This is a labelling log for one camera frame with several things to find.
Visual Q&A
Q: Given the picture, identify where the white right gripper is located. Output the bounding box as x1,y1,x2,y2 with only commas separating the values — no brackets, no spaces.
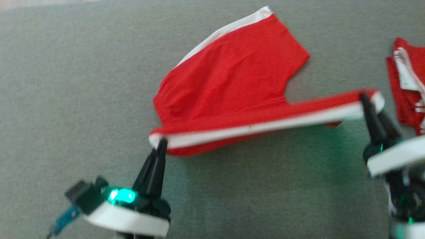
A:
360,93,425,178

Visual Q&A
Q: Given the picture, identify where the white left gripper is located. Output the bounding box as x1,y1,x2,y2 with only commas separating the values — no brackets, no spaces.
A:
82,137,172,238

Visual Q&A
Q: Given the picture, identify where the red garment with white stripes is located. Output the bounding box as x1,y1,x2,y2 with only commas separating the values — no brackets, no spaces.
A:
148,6,385,157

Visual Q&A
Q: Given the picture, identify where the folded red garment white trim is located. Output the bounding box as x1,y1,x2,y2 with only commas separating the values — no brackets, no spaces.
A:
385,37,425,136

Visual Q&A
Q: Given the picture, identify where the grey fabric sofa seat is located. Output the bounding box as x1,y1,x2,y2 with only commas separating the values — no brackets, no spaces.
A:
0,0,425,239

